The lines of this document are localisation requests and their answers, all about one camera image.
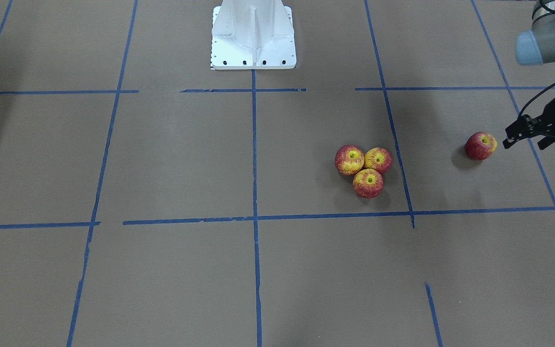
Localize lone red yellow apple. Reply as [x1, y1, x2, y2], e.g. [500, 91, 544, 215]
[464, 132, 498, 161]

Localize red yellow apple far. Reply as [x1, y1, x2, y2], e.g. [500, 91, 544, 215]
[352, 168, 384, 199]

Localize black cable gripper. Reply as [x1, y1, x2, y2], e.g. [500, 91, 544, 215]
[517, 65, 555, 119]

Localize white camera post base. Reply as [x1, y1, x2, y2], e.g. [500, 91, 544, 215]
[210, 0, 297, 70]

